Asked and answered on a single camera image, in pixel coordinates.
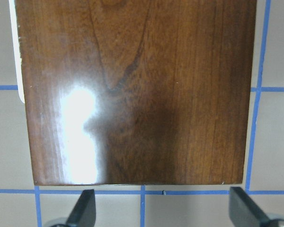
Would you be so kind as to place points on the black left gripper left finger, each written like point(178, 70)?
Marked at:
point(84, 211)

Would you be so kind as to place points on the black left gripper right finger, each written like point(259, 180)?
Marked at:
point(244, 212)

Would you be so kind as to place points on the white drawer with wood front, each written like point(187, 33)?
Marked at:
point(16, 49)

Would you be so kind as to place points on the dark wooden drawer cabinet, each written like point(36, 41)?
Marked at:
point(136, 91)

